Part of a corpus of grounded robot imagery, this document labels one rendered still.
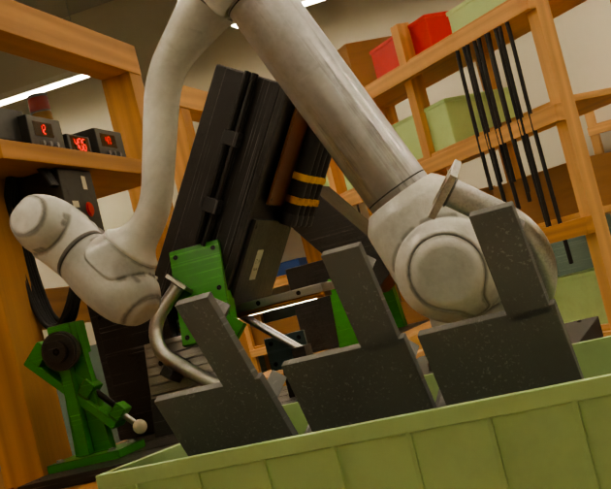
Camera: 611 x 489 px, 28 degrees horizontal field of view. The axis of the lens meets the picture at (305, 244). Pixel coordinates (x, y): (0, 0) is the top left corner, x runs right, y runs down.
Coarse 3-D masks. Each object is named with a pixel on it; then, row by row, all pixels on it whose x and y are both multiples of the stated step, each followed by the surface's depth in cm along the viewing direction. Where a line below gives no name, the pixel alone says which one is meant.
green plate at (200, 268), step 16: (176, 256) 260; (192, 256) 259; (208, 256) 258; (176, 272) 259; (192, 272) 258; (208, 272) 257; (224, 272) 257; (192, 288) 257; (208, 288) 256; (224, 288) 255; (192, 336) 255
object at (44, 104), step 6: (30, 96) 288; (36, 96) 288; (42, 96) 288; (30, 102) 288; (36, 102) 288; (42, 102) 288; (48, 102) 290; (30, 108) 289; (36, 108) 288; (42, 108) 288; (48, 108) 289; (30, 114) 290
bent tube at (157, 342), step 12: (168, 276) 255; (168, 288) 255; (180, 288) 255; (168, 300) 254; (156, 312) 254; (168, 312) 255; (156, 324) 254; (156, 336) 253; (156, 348) 252; (168, 348) 253; (168, 360) 251; (180, 360) 251; (180, 372) 250; (192, 372) 249; (204, 372) 249; (204, 384) 248
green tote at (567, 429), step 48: (432, 384) 162; (576, 384) 112; (336, 432) 123; (384, 432) 121; (432, 432) 119; (480, 432) 117; (528, 432) 114; (576, 432) 112; (96, 480) 138; (144, 480) 135; (192, 480) 132; (240, 480) 130; (288, 480) 127; (336, 480) 124; (384, 480) 122; (432, 480) 119; (480, 480) 117; (528, 480) 115; (576, 480) 113
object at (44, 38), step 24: (0, 0) 274; (0, 24) 271; (24, 24) 283; (48, 24) 297; (72, 24) 311; (0, 48) 285; (24, 48) 290; (48, 48) 296; (72, 48) 307; (96, 48) 323; (120, 48) 340; (96, 72) 333; (120, 72) 340
